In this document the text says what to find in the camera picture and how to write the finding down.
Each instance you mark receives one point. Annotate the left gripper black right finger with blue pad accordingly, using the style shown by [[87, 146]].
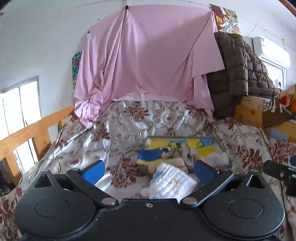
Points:
[[213, 181]]

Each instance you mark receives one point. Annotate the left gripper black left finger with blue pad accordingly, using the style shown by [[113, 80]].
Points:
[[84, 180]]

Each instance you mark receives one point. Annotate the grey linen drawstring pouch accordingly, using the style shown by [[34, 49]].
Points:
[[187, 155]]

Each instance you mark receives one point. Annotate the grey tray with colourful liner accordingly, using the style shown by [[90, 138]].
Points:
[[208, 149]]

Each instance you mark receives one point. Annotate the white quilted baby cloth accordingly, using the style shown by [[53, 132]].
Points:
[[169, 182]]

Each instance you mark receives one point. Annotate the floral satin bedspread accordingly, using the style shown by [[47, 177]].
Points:
[[121, 133]]

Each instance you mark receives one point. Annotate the brown pillow with white letters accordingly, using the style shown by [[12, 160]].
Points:
[[274, 114]]

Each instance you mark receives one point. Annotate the wooden side railing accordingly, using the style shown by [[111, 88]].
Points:
[[38, 133]]

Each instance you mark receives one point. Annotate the blue yellow sponge cloth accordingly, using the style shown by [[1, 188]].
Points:
[[148, 160]]

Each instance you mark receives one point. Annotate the colourful cartoon blanket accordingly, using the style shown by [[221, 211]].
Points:
[[288, 99]]

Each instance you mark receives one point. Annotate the brown quilted jacket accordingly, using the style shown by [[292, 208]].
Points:
[[244, 74]]

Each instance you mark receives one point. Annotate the white air conditioner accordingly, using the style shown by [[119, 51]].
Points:
[[270, 51]]

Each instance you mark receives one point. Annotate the pink draped sheet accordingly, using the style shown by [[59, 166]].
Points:
[[148, 52]]

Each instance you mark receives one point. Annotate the teal patterned wall poster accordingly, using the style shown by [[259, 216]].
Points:
[[75, 67]]

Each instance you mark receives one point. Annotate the cartoon wall poster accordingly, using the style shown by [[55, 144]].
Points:
[[226, 20]]

